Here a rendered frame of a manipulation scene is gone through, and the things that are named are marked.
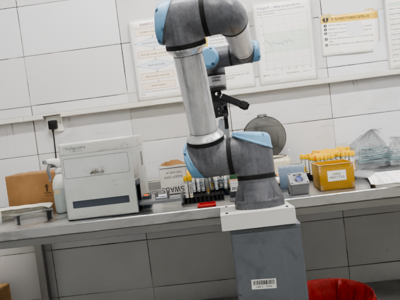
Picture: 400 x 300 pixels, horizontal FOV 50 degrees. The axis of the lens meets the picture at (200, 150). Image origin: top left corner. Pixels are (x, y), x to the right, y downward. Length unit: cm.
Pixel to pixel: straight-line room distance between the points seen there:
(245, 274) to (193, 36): 68
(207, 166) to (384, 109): 133
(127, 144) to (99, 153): 11
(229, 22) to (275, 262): 68
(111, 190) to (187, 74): 65
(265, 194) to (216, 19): 51
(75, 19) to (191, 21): 133
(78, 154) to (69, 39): 88
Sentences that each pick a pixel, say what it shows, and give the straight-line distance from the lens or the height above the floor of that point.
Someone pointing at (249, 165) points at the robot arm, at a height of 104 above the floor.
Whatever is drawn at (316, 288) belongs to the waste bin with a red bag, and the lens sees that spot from 206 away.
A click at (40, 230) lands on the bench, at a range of 176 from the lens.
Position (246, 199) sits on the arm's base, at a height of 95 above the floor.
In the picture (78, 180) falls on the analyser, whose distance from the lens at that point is 172.
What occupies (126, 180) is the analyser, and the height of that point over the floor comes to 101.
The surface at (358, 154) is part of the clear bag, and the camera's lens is 221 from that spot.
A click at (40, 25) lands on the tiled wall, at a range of 250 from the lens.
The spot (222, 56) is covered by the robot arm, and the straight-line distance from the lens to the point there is 157.
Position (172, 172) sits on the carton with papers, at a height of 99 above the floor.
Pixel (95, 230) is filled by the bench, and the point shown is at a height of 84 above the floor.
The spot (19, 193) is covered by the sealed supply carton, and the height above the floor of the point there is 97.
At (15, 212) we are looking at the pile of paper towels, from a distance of 205.
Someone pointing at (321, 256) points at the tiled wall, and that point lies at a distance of 243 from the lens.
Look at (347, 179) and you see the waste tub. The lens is 173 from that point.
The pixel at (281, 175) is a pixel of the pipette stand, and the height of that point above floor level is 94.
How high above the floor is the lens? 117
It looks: 3 degrees down
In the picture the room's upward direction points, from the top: 7 degrees counter-clockwise
